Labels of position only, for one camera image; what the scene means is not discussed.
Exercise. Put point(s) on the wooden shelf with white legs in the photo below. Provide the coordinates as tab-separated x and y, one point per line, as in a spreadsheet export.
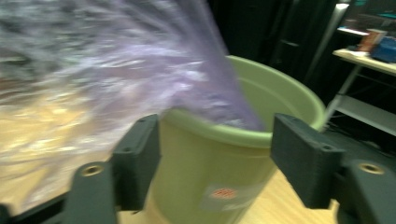
367	93

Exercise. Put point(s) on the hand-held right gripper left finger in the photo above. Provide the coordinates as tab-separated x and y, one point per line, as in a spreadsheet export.
134	161

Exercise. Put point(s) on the white slanted pole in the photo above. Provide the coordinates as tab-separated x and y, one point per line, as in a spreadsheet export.
327	43

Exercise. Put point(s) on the green plastic bin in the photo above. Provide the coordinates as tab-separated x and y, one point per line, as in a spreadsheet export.
199	174

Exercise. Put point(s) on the brown box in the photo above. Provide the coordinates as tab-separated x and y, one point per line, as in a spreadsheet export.
370	40

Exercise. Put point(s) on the blue box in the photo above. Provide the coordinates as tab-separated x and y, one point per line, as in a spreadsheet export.
384	49

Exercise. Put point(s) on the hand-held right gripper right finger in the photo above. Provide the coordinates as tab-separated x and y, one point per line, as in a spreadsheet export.
306	168

